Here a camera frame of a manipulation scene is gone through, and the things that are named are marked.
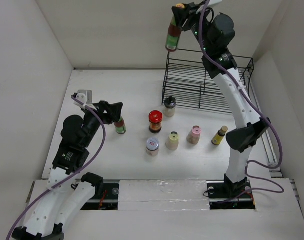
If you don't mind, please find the small yellow oil bottle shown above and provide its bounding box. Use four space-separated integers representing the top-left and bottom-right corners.
211 126 228 146

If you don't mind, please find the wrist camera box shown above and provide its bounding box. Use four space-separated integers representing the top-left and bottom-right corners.
72 89 92 107
201 0 222 7

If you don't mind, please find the yellow lid spice shaker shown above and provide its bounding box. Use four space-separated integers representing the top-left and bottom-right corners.
165 131 179 151

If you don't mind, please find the pink lid spice shaker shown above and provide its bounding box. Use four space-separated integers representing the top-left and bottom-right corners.
186 125 201 145

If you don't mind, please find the black wire rack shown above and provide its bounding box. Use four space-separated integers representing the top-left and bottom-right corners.
161 47 254 115

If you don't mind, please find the black cap spice shaker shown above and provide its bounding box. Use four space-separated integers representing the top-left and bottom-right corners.
163 96 176 118

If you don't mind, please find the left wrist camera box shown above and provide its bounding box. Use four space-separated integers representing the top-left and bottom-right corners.
72 89 92 107

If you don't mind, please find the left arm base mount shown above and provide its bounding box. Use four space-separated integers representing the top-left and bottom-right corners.
81 180 119 211

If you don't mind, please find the white lid jar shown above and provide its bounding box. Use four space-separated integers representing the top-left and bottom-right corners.
146 137 159 157

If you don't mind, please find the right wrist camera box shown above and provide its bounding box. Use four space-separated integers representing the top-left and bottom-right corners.
201 0 222 7

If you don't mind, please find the red lid chili jar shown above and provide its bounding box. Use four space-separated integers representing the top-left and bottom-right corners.
148 110 163 134

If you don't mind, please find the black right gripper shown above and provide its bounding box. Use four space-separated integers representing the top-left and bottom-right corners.
171 0 212 55

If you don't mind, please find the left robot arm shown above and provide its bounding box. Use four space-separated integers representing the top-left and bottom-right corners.
6 95 123 240

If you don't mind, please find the yellow cap chili sauce bottle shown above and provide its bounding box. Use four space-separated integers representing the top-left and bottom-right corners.
165 16 181 52

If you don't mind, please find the green label sauce bottle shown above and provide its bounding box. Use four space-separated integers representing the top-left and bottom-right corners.
114 117 126 135

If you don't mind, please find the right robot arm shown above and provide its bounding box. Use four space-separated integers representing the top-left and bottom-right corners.
171 0 268 199

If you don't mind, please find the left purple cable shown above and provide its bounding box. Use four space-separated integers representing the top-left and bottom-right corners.
5 94 107 240

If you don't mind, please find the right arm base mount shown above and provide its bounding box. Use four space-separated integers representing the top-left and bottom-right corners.
203 180 256 210

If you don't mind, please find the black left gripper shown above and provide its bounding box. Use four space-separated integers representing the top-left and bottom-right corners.
82 100 122 147

